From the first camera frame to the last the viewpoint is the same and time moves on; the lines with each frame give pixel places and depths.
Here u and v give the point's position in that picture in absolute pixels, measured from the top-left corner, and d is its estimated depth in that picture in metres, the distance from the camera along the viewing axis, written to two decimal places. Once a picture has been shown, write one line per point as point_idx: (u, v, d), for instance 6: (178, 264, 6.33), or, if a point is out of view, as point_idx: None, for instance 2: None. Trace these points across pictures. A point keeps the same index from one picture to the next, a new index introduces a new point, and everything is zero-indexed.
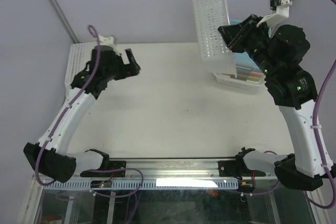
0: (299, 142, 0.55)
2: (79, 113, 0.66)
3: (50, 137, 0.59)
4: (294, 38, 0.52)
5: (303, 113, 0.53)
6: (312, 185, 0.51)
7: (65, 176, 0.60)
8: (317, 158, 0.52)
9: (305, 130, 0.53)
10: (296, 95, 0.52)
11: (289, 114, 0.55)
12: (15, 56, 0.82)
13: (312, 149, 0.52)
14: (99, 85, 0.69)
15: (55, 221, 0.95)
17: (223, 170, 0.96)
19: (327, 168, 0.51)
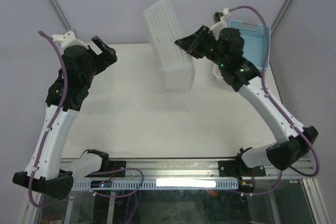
0: (267, 117, 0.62)
2: (63, 131, 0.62)
3: (36, 166, 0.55)
4: (231, 34, 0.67)
5: (252, 87, 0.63)
6: (293, 148, 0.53)
7: (63, 194, 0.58)
8: (284, 122, 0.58)
9: (261, 100, 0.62)
10: (243, 76, 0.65)
11: (248, 96, 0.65)
12: (14, 53, 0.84)
13: (275, 114, 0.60)
14: (76, 96, 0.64)
15: (56, 220, 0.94)
17: (223, 170, 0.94)
19: (296, 128, 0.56)
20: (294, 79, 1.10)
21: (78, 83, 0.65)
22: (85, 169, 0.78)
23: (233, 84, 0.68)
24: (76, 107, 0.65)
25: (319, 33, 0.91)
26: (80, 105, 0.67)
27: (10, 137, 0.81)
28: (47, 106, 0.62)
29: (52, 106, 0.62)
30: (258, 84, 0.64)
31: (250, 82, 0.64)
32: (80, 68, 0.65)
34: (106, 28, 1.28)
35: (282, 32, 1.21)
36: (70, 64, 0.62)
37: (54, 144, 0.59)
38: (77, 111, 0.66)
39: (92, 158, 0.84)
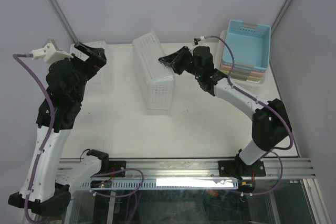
0: (239, 103, 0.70)
2: (56, 152, 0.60)
3: (30, 189, 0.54)
4: (200, 51, 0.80)
5: (220, 84, 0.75)
6: (262, 119, 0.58)
7: (61, 209, 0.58)
8: (250, 101, 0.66)
9: (229, 91, 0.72)
10: (213, 81, 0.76)
11: (220, 93, 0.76)
12: (13, 52, 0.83)
13: (241, 97, 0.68)
14: (67, 116, 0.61)
15: (56, 221, 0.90)
17: (223, 169, 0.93)
19: (260, 102, 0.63)
20: (294, 79, 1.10)
21: (69, 101, 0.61)
22: (83, 176, 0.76)
23: (209, 89, 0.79)
24: (69, 126, 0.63)
25: (319, 33, 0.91)
26: (72, 123, 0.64)
27: (10, 137, 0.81)
28: (38, 128, 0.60)
29: (43, 127, 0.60)
30: (223, 82, 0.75)
31: (217, 82, 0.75)
32: (67, 86, 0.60)
34: (106, 28, 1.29)
35: (282, 32, 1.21)
36: (55, 84, 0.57)
37: (48, 165, 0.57)
38: (69, 129, 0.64)
39: (90, 163, 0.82)
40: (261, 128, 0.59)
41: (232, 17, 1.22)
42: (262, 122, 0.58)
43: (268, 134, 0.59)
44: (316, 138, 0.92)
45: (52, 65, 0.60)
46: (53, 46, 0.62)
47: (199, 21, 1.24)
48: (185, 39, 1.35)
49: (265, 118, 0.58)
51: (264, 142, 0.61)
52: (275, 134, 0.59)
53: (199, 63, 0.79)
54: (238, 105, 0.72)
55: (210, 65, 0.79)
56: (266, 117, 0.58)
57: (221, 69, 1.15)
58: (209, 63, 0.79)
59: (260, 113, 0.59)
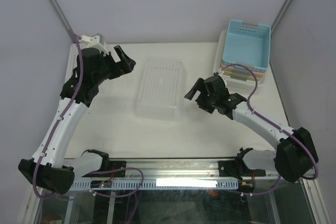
0: (261, 130, 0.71)
2: (72, 124, 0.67)
3: (44, 152, 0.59)
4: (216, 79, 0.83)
5: (240, 109, 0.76)
6: (287, 150, 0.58)
7: (63, 188, 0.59)
8: (273, 129, 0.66)
9: (250, 116, 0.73)
10: (232, 105, 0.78)
11: (240, 118, 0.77)
12: (13, 53, 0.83)
13: (264, 125, 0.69)
14: (88, 92, 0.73)
15: (55, 221, 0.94)
17: (223, 170, 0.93)
19: (284, 131, 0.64)
20: (294, 78, 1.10)
21: (90, 81, 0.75)
22: (84, 167, 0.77)
23: (227, 113, 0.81)
24: (86, 103, 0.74)
25: (319, 34, 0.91)
26: (90, 102, 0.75)
27: (11, 138, 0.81)
28: (60, 99, 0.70)
29: (65, 98, 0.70)
30: (244, 106, 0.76)
31: (237, 106, 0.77)
32: (92, 68, 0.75)
34: (107, 27, 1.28)
35: (282, 32, 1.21)
36: (85, 65, 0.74)
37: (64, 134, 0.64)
38: (87, 107, 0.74)
39: (93, 158, 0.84)
40: (287, 161, 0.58)
41: (232, 17, 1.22)
42: (289, 152, 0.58)
43: (296, 166, 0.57)
44: (316, 140, 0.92)
45: (84, 50, 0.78)
46: (97, 38, 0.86)
47: (200, 21, 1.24)
48: (186, 39, 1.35)
49: (291, 149, 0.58)
51: (290, 174, 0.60)
52: (301, 166, 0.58)
53: (211, 90, 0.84)
54: (259, 132, 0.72)
55: (222, 89, 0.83)
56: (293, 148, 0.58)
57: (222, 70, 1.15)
58: (220, 88, 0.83)
59: (286, 143, 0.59)
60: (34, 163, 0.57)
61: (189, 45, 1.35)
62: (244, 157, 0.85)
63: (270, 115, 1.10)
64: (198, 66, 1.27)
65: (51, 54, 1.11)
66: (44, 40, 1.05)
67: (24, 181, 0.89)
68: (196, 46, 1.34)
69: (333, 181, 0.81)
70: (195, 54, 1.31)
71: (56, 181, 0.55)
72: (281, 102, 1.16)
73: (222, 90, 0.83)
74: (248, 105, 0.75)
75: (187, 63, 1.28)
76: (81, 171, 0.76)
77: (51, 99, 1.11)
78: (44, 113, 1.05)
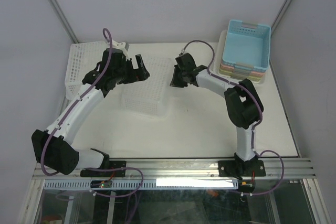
0: (216, 87, 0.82)
2: (88, 106, 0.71)
3: (59, 125, 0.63)
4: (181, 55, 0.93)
5: (201, 74, 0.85)
6: (230, 95, 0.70)
7: (67, 168, 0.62)
8: (223, 83, 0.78)
9: (208, 77, 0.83)
10: (196, 72, 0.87)
11: (202, 82, 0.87)
12: (13, 53, 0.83)
13: (218, 82, 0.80)
14: (108, 83, 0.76)
15: (55, 221, 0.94)
17: (223, 170, 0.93)
19: (231, 83, 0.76)
20: (294, 77, 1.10)
21: (110, 74, 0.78)
22: (85, 163, 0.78)
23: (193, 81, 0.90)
24: (104, 93, 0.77)
25: (319, 33, 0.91)
26: (107, 93, 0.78)
27: (11, 138, 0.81)
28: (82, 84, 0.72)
29: (86, 84, 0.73)
30: (203, 72, 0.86)
31: (199, 72, 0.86)
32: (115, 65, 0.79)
34: (106, 27, 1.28)
35: (282, 32, 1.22)
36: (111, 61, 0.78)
37: (79, 113, 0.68)
38: (102, 97, 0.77)
39: (95, 155, 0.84)
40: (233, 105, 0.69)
41: (232, 17, 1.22)
42: (231, 98, 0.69)
43: (240, 109, 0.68)
44: (316, 139, 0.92)
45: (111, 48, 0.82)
46: (124, 43, 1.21)
47: (200, 21, 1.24)
48: (186, 39, 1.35)
49: (235, 95, 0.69)
51: (238, 119, 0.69)
52: (246, 109, 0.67)
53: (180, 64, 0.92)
54: (216, 90, 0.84)
55: (190, 63, 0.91)
56: (235, 94, 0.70)
57: (221, 69, 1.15)
58: (188, 62, 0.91)
59: (231, 91, 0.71)
60: (48, 134, 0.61)
61: (189, 45, 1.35)
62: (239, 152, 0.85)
63: (270, 115, 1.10)
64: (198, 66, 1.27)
65: (51, 54, 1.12)
66: (44, 40, 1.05)
67: (24, 181, 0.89)
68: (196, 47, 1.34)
69: (333, 181, 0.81)
70: (195, 54, 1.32)
71: (64, 158, 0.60)
72: (281, 102, 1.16)
73: (190, 64, 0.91)
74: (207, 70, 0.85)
75: None
76: (82, 164, 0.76)
77: (51, 99, 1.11)
78: (44, 114, 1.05)
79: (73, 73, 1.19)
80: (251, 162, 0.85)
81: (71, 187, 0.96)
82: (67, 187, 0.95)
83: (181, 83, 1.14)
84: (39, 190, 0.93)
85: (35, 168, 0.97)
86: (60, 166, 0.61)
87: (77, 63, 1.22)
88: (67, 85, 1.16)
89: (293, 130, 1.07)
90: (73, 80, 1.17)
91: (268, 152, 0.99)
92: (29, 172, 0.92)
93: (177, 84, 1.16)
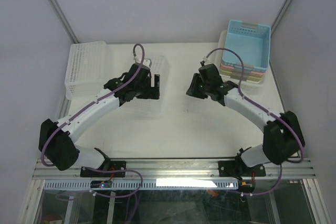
0: (248, 113, 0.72)
2: (102, 110, 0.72)
3: (69, 121, 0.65)
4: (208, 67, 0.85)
5: (230, 94, 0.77)
6: (271, 131, 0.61)
7: (64, 165, 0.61)
8: (261, 112, 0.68)
9: (240, 100, 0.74)
10: (224, 91, 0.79)
11: (231, 103, 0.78)
12: (13, 53, 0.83)
13: (253, 109, 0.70)
14: (127, 94, 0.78)
15: (56, 221, 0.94)
17: (223, 170, 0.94)
19: (272, 114, 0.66)
20: (294, 78, 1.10)
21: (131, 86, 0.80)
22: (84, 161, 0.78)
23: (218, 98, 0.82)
24: (121, 102, 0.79)
25: (319, 34, 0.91)
26: (123, 103, 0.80)
27: (10, 139, 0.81)
28: (103, 88, 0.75)
29: (107, 89, 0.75)
30: (235, 92, 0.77)
31: (228, 92, 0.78)
32: (139, 81, 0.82)
34: (106, 27, 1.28)
35: (282, 32, 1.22)
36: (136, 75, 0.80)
37: (92, 114, 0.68)
38: (118, 105, 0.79)
39: (95, 155, 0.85)
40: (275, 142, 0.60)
41: (232, 18, 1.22)
42: (274, 135, 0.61)
43: (282, 147, 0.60)
44: (316, 140, 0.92)
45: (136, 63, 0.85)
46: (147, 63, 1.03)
47: (200, 21, 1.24)
48: (186, 39, 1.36)
49: (277, 131, 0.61)
51: (276, 157, 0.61)
52: (286, 148, 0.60)
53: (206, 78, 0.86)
54: (247, 115, 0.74)
55: (216, 76, 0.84)
56: (279, 130, 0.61)
57: (221, 70, 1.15)
58: (214, 75, 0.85)
59: (272, 125, 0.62)
60: (56, 126, 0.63)
61: (189, 46, 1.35)
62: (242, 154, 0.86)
63: None
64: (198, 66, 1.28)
65: (51, 54, 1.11)
66: (44, 40, 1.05)
67: (24, 181, 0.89)
68: (195, 47, 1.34)
69: (333, 181, 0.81)
70: (194, 54, 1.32)
71: (65, 154, 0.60)
72: (280, 102, 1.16)
73: (216, 77, 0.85)
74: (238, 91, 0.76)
75: (186, 63, 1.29)
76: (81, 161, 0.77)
77: (51, 99, 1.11)
78: (44, 114, 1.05)
79: (73, 73, 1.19)
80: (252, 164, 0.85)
81: (71, 187, 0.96)
82: (67, 187, 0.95)
83: (201, 95, 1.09)
84: (39, 190, 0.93)
85: (35, 168, 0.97)
86: (56, 159, 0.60)
87: (77, 63, 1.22)
88: (67, 85, 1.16)
89: None
90: (73, 80, 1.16)
91: None
92: (29, 172, 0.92)
93: (195, 95, 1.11)
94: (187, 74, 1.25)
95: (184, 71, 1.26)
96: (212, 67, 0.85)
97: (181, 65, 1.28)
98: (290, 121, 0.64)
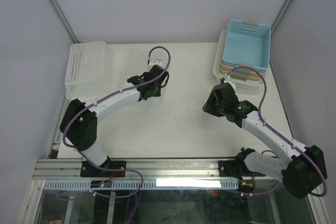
0: (269, 142, 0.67)
2: (124, 100, 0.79)
3: (96, 103, 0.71)
4: (223, 86, 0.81)
5: (250, 119, 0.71)
6: (297, 168, 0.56)
7: (83, 145, 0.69)
8: (284, 144, 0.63)
9: (261, 127, 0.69)
10: (242, 113, 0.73)
11: (250, 128, 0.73)
12: (13, 53, 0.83)
13: (276, 139, 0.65)
14: (146, 91, 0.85)
15: (56, 221, 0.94)
17: (223, 170, 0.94)
19: (297, 148, 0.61)
20: (294, 78, 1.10)
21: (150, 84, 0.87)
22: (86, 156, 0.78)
23: (236, 120, 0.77)
24: (139, 97, 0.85)
25: (319, 34, 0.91)
26: (141, 98, 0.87)
27: (11, 139, 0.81)
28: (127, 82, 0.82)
29: (130, 83, 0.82)
30: (254, 116, 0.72)
31: (247, 116, 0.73)
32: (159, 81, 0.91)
34: (107, 27, 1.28)
35: (282, 32, 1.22)
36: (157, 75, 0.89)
37: (117, 101, 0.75)
38: (136, 99, 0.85)
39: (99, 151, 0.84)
40: (298, 179, 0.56)
41: (232, 17, 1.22)
42: (300, 173, 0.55)
43: (305, 184, 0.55)
44: (316, 140, 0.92)
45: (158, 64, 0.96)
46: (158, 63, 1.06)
47: (200, 21, 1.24)
48: (186, 39, 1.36)
49: (304, 169, 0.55)
51: (297, 191, 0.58)
52: (311, 184, 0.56)
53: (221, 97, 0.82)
54: (268, 144, 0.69)
55: (232, 96, 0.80)
56: (304, 168, 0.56)
57: (221, 70, 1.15)
58: (229, 94, 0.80)
59: (297, 161, 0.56)
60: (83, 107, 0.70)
61: (189, 45, 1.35)
62: (246, 157, 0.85)
63: (270, 115, 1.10)
64: (198, 66, 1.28)
65: (51, 54, 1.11)
66: (44, 41, 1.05)
67: (24, 181, 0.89)
68: (195, 47, 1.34)
69: (332, 181, 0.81)
70: (194, 54, 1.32)
71: (86, 134, 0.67)
72: (281, 102, 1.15)
73: (232, 97, 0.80)
74: (259, 115, 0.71)
75: (187, 63, 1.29)
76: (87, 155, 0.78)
77: (50, 99, 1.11)
78: (44, 114, 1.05)
79: (73, 73, 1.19)
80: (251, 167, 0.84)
81: (71, 187, 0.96)
82: (67, 187, 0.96)
83: (218, 113, 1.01)
84: (39, 190, 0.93)
85: (35, 168, 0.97)
86: (80, 136, 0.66)
87: (77, 63, 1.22)
88: (67, 85, 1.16)
89: (292, 130, 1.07)
90: (73, 80, 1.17)
91: (269, 152, 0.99)
92: (29, 172, 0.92)
93: (210, 112, 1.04)
94: (188, 74, 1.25)
95: (184, 71, 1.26)
96: (228, 87, 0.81)
97: (181, 65, 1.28)
98: (316, 157, 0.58)
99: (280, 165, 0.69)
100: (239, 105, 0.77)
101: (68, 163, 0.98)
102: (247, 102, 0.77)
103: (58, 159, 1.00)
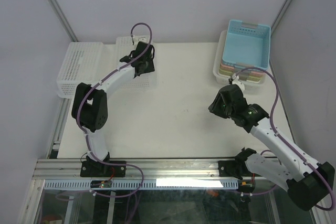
0: (279, 153, 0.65)
2: (124, 77, 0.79)
3: (101, 82, 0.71)
4: (232, 88, 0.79)
5: (261, 127, 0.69)
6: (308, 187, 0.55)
7: (99, 124, 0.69)
8: (296, 159, 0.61)
9: (272, 138, 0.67)
10: (253, 118, 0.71)
11: (260, 136, 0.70)
12: (13, 53, 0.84)
13: (288, 153, 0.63)
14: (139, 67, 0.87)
15: (55, 221, 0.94)
17: (223, 170, 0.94)
19: (310, 165, 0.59)
20: (294, 78, 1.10)
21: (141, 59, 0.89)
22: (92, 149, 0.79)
23: (245, 126, 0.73)
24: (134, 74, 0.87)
25: (319, 33, 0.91)
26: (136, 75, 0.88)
27: (10, 138, 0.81)
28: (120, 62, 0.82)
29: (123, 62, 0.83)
30: (265, 124, 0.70)
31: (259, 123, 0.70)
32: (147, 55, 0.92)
34: (106, 27, 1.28)
35: (282, 32, 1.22)
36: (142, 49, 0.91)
37: (118, 78, 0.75)
38: (132, 77, 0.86)
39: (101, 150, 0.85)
40: (306, 195, 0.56)
41: (232, 18, 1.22)
42: (309, 191, 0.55)
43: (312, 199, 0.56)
44: (315, 140, 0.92)
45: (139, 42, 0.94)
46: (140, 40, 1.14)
47: (200, 21, 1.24)
48: (186, 39, 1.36)
49: (314, 187, 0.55)
51: (303, 203, 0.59)
52: (316, 199, 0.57)
53: (229, 99, 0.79)
54: (277, 156, 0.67)
55: (240, 99, 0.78)
56: (315, 186, 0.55)
57: (221, 70, 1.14)
58: (238, 97, 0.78)
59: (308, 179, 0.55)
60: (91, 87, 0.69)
61: (189, 45, 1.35)
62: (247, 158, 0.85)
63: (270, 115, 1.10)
64: (198, 66, 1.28)
65: (51, 54, 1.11)
66: (44, 40, 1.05)
67: (24, 181, 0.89)
68: (195, 47, 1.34)
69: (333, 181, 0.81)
70: (194, 54, 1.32)
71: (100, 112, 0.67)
72: (281, 102, 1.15)
73: (240, 100, 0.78)
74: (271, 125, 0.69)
75: (187, 63, 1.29)
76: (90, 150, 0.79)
77: (50, 99, 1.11)
78: (44, 114, 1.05)
79: (70, 72, 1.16)
80: (251, 167, 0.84)
81: (71, 187, 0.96)
82: (67, 187, 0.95)
83: (223, 114, 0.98)
84: (39, 190, 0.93)
85: (35, 168, 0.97)
86: (95, 112, 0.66)
87: (74, 61, 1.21)
88: (60, 83, 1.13)
89: (293, 130, 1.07)
90: (67, 78, 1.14)
91: (268, 152, 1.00)
92: (29, 172, 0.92)
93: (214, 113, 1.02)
94: (188, 74, 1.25)
95: (184, 71, 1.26)
96: (237, 89, 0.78)
97: (181, 65, 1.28)
98: (327, 173, 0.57)
99: (285, 173, 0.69)
100: (249, 108, 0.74)
101: (67, 163, 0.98)
102: (257, 106, 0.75)
103: (58, 159, 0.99)
